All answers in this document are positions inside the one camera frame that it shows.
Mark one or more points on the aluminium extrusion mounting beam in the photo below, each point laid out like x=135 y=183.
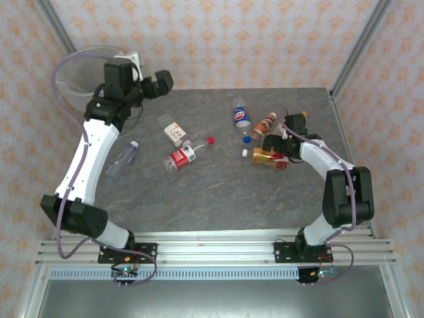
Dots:
x=215 y=251

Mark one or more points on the aluminium frame leg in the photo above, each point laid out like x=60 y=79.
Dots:
x=397 y=298
x=33 y=298

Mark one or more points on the aluminium table side rail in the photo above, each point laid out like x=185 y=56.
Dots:
x=345 y=132

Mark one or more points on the round translucent grey bin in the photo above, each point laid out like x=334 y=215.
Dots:
x=132 y=124

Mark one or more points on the aluminium frame post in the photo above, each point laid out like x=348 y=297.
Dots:
x=49 y=13
x=367 y=33

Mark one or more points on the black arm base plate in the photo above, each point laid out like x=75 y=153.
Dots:
x=285 y=251
x=147 y=250

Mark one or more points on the yellow label plastic bottle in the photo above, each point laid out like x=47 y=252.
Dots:
x=265 y=158

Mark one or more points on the small circuit board with LEDs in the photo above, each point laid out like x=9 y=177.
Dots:
x=125 y=273
x=324 y=272

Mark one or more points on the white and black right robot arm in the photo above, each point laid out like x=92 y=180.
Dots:
x=318 y=155

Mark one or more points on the blue label cola bottle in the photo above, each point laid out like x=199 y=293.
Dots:
x=241 y=115

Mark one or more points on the brown drink bottle tan cap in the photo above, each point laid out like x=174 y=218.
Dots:
x=261 y=127

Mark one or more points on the translucent bottle cap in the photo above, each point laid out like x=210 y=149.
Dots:
x=187 y=143

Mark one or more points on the translucent pink plastic bin liner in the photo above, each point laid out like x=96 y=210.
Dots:
x=71 y=87

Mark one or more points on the clear bottle red label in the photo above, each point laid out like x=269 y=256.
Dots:
x=180 y=159

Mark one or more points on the flat clear bottle white label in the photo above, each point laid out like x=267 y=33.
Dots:
x=175 y=132

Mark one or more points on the clear bottle pale blue cap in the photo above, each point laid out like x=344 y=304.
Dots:
x=121 y=162

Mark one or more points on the small clear bottle red cap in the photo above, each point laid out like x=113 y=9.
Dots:
x=209 y=140

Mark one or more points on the grey metal sheet shelf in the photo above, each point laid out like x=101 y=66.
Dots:
x=215 y=301

